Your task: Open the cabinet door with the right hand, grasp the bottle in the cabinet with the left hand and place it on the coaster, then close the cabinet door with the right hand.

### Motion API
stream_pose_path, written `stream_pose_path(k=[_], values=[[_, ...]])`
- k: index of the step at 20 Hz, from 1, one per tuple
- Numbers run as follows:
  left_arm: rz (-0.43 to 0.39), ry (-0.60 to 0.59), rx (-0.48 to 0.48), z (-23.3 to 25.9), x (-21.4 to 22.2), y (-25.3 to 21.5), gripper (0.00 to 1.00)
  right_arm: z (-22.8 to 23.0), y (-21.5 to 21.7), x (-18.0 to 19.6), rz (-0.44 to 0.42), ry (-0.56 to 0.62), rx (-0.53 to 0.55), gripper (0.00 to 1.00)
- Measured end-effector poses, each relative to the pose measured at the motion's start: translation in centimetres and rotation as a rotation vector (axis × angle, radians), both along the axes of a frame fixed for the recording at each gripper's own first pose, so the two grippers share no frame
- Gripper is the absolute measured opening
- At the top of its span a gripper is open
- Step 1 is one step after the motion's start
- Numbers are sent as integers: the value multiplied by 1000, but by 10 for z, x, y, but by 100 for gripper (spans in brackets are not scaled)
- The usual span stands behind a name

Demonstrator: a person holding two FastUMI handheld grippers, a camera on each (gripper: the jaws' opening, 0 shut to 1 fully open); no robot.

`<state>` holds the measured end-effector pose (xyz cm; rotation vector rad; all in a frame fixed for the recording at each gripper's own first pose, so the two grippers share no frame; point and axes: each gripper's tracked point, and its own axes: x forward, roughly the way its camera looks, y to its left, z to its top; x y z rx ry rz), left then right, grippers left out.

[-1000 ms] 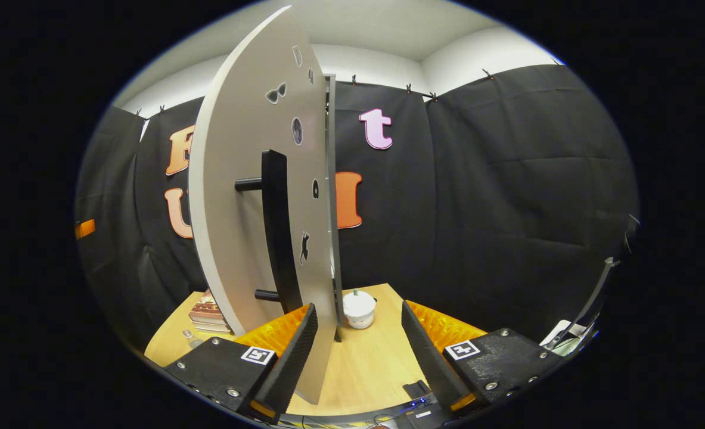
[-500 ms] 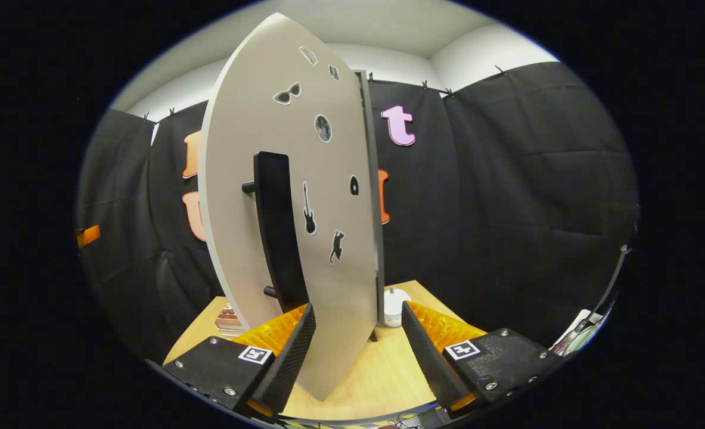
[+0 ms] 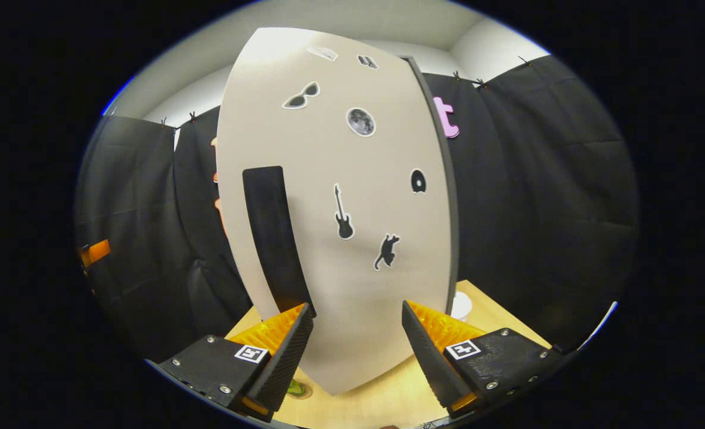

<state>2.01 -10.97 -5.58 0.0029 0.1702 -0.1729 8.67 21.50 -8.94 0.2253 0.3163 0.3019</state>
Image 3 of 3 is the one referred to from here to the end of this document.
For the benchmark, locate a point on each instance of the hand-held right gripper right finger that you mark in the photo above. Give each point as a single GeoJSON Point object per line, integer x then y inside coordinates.
{"type": "Point", "coordinates": [429, 357]}

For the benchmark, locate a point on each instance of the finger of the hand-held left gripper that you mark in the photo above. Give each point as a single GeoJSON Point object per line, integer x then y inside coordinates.
{"type": "Point", "coordinates": [95, 253]}

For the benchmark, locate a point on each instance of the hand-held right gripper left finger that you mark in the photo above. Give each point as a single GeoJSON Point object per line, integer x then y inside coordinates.
{"type": "Point", "coordinates": [286, 357]}

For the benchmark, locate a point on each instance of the beige cabinet door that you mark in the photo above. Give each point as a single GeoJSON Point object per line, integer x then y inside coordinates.
{"type": "Point", "coordinates": [340, 298]}

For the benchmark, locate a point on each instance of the white ceramic lidded jar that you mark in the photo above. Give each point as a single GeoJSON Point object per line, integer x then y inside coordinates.
{"type": "Point", "coordinates": [462, 307]}

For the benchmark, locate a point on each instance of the black backdrop cloth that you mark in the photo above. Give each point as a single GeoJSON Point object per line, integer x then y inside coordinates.
{"type": "Point", "coordinates": [537, 208]}

